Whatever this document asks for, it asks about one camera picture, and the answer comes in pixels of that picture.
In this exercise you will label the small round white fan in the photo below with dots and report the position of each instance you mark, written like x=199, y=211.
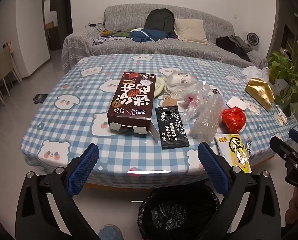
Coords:
x=252, y=39

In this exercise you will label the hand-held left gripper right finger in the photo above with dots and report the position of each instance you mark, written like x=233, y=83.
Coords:
x=211, y=166

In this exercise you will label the black backpack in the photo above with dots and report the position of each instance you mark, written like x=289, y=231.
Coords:
x=158, y=21

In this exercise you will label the blue jacket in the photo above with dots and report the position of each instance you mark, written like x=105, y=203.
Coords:
x=144, y=35

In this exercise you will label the small yellow sachets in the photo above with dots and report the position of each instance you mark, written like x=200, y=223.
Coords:
x=281, y=118

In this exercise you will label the olive grey garment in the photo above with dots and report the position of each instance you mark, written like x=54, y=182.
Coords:
x=241, y=42

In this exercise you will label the trash bin with black bag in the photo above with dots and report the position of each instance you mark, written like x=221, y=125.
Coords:
x=178, y=215

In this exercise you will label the dark wooden cabinet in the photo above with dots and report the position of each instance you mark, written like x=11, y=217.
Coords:
x=296, y=37

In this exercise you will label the green potted plant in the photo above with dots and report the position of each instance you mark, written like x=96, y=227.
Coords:
x=280, y=60

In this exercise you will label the brown paper tag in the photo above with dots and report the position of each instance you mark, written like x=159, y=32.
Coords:
x=170, y=103

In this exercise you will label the brown chocolate snack box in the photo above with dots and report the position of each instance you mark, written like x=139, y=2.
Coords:
x=131, y=100

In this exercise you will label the clear plastic bag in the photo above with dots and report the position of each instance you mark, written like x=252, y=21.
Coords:
x=192, y=105

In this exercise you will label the clear bubble wrap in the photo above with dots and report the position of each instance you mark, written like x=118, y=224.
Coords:
x=208, y=117

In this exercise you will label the black garment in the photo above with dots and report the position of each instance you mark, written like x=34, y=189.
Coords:
x=225, y=42

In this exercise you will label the yellow snack wrapper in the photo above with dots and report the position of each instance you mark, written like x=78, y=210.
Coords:
x=235, y=152

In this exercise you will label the pale green lotion tube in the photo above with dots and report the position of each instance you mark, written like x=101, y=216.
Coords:
x=160, y=86

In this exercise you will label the grey sofa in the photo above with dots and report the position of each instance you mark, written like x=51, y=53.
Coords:
x=129, y=47

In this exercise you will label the white cotton pad bag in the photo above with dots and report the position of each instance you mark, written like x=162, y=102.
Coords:
x=181, y=81

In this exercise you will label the small yellow item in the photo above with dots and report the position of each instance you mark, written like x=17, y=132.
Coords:
x=105, y=33

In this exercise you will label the black wrapper on floor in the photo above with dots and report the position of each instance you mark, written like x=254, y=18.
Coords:
x=40, y=98

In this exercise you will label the beige dining chair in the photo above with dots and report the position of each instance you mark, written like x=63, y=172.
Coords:
x=6, y=60

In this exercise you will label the purple patterned cloth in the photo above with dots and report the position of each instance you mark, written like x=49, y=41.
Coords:
x=104, y=40

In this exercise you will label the blue checkered bear tablecloth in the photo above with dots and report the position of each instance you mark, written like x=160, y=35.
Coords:
x=71, y=127

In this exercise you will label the black wet wipe packet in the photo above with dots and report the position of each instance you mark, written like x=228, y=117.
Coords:
x=172, y=130

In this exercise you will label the gold tissue pack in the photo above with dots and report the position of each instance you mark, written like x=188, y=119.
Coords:
x=261, y=92

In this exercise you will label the red plastic bag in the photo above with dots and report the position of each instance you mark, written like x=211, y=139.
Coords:
x=233, y=120

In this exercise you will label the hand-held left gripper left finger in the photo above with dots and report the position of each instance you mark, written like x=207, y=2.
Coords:
x=82, y=170

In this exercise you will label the crumpled white tissue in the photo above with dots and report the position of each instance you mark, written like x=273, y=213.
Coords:
x=252, y=72

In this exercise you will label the white paper napkin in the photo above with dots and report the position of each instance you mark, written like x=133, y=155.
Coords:
x=236, y=103

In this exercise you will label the green clothing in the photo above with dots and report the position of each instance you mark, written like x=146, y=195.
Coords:
x=122, y=33

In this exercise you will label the blue slipper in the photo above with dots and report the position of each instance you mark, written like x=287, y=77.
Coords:
x=110, y=233

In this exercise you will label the beige pillow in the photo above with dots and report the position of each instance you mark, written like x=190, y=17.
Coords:
x=190, y=31

